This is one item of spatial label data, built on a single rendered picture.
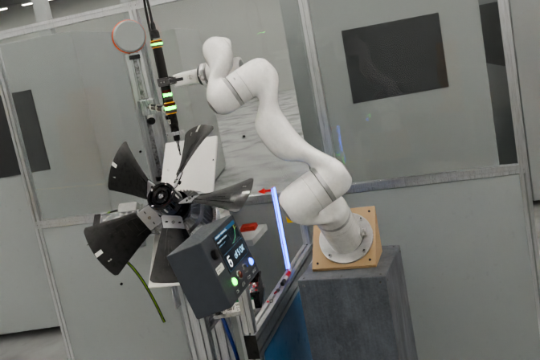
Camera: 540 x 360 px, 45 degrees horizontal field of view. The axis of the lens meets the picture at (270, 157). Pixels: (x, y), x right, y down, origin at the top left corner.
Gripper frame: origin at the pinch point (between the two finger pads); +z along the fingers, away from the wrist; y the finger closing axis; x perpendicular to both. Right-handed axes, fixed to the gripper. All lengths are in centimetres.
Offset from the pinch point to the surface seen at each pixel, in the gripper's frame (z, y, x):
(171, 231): 6, -10, -57
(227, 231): -40, -66, -43
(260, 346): -38, -53, -84
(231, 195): -19, -3, -47
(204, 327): 10, 8, -105
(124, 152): 30.1, 10.9, -26.0
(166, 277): 4, -24, -70
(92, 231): 39, -12, -52
